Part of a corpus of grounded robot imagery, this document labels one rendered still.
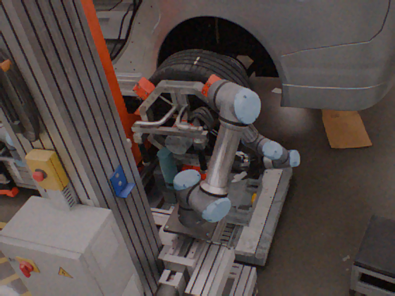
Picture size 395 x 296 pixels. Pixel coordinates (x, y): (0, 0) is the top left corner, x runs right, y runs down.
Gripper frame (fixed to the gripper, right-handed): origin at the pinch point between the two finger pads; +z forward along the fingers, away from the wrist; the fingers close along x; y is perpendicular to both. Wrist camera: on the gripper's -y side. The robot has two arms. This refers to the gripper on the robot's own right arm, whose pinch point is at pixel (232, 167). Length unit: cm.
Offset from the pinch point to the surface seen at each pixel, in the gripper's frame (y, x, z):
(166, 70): 24, -50, 29
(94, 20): 60, -66, 48
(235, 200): -58, 3, 34
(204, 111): 15.9, -25.3, 7.6
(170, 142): 11.9, -13.8, 32.1
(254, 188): -74, -8, 31
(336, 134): -148, -66, 0
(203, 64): 15, -53, 12
